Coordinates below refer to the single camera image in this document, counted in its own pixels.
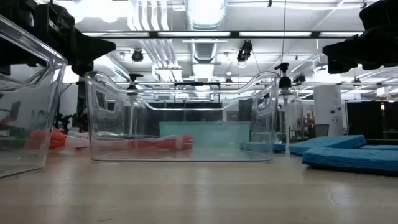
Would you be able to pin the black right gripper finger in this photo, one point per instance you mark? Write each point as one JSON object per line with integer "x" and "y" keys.
{"x": 345, "y": 54}
{"x": 346, "y": 44}

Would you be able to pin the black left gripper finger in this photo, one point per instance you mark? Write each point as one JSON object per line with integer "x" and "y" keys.
{"x": 90, "y": 43}
{"x": 90, "y": 55}

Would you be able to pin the clear pump soap bottle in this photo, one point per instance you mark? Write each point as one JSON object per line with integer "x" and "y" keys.
{"x": 285, "y": 82}

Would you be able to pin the clear plastic bin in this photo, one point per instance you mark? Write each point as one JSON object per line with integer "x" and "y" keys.
{"x": 18, "y": 124}
{"x": 109, "y": 124}

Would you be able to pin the blue sponge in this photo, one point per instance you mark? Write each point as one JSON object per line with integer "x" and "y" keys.
{"x": 264, "y": 147}
{"x": 326, "y": 142}
{"x": 351, "y": 160}
{"x": 381, "y": 147}

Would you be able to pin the black hanging spotlight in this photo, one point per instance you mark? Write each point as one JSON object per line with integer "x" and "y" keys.
{"x": 137, "y": 56}
{"x": 299, "y": 78}
{"x": 245, "y": 51}

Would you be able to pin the black partition panel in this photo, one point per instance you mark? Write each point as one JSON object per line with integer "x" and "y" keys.
{"x": 367, "y": 118}

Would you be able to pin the grey office chair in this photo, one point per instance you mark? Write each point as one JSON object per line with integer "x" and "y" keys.
{"x": 321, "y": 130}

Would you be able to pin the black overhead light bar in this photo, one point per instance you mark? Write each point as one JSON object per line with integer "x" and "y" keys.
{"x": 233, "y": 34}

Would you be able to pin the black monitor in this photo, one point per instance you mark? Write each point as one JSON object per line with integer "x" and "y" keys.
{"x": 245, "y": 110}

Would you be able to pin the teal plastic tray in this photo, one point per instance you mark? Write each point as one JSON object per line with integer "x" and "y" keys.
{"x": 205, "y": 133}

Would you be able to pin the silver ceiling air duct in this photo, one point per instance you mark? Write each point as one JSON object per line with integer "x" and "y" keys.
{"x": 205, "y": 12}

